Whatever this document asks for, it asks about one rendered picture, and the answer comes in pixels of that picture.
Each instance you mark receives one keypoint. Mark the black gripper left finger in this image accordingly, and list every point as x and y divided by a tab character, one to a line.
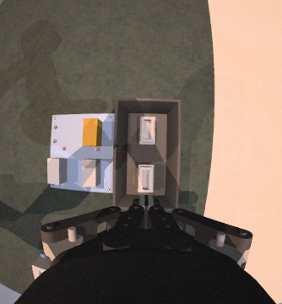
61	235

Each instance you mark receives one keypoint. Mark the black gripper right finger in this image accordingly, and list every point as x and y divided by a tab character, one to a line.
230	240

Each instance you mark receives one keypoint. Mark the orange block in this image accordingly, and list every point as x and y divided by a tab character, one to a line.
92	132

